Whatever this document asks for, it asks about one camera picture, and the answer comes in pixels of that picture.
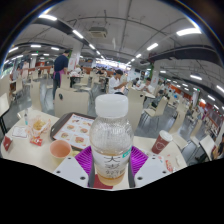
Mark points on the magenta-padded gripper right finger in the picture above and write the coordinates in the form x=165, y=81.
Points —
x=140, y=160

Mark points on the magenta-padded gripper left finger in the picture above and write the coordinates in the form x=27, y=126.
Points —
x=81, y=160

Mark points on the clear white-capped drink bottle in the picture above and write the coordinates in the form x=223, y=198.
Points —
x=111, y=140

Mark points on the yellow mug with pink inside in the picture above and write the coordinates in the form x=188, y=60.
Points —
x=60, y=149

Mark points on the red paper cup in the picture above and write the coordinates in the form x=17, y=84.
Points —
x=161, y=142

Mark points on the dark tray with menu paper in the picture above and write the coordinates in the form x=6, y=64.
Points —
x=75, y=131

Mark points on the thin red packet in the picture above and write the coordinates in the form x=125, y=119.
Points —
x=169, y=165

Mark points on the flat round red coaster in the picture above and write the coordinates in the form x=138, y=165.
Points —
x=100, y=184

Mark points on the small red sauce packet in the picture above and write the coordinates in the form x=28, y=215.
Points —
x=36, y=141

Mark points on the beige chair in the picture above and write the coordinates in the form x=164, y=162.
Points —
x=71, y=102
x=136, y=106

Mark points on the group of beige chairs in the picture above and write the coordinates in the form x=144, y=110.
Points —
x=180, y=123

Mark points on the paper food wrapper with fries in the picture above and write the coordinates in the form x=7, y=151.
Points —
x=38, y=126

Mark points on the white printed paper card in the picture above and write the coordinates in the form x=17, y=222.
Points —
x=19, y=132

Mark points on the small clear teal bottle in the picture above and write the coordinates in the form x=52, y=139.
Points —
x=25, y=118

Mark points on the person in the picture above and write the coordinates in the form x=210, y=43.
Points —
x=61, y=70
x=116, y=83
x=146, y=86
x=25, y=70

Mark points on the red cardboard box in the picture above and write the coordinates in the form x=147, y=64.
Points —
x=7, y=143

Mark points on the ceiling air conditioner unit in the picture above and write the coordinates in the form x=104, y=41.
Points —
x=98, y=32

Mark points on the group of ceiling lights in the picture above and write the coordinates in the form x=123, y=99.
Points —
x=188, y=31

